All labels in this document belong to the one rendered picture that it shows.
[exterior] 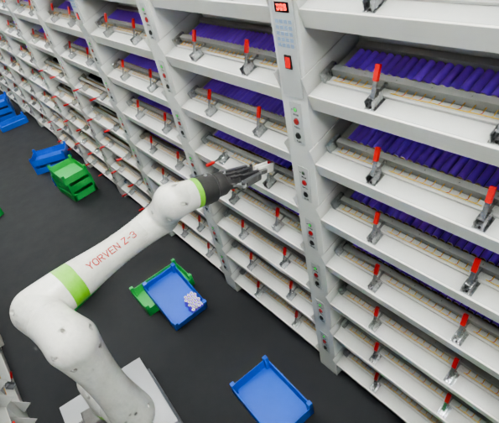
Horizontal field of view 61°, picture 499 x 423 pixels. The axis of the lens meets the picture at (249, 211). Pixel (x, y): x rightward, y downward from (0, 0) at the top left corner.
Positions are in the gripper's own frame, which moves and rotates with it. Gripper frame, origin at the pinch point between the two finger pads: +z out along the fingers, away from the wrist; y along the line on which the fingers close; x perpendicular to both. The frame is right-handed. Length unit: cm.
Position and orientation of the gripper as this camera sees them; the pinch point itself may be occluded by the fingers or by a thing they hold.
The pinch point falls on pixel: (262, 168)
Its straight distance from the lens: 141.7
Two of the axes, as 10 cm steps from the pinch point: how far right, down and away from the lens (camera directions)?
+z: 7.8, -3.3, 5.4
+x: -0.1, -8.6, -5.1
